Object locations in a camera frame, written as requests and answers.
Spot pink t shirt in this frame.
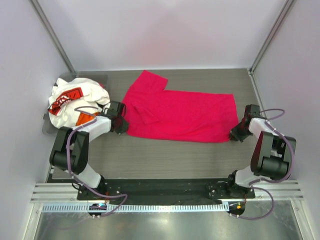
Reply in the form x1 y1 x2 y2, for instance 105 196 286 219
122 70 239 143

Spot clear plastic bin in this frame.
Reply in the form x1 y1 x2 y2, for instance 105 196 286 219
42 71 110 136

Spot white t shirt red print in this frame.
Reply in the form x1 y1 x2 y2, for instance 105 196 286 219
47 77 111 129

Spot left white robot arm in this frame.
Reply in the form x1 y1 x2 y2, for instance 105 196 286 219
49 101 129 200

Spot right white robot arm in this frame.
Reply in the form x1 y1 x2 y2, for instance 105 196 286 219
225 104 297 198

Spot orange t shirt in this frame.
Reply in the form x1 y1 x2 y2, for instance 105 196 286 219
75 112 99 126

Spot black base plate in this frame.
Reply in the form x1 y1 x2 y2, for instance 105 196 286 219
76 177 256 208

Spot left aluminium frame post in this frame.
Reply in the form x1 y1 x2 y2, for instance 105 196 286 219
29 0 77 77

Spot aluminium frame post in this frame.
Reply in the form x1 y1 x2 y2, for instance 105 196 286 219
29 0 77 77
248 0 296 76

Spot aluminium front rail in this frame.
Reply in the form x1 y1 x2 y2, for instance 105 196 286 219
30 180 304 203

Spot white slotted cable duct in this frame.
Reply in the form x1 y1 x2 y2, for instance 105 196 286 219
42 202 229 213

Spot right aluminium frame post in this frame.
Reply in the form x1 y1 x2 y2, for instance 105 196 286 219
248 0 296 76

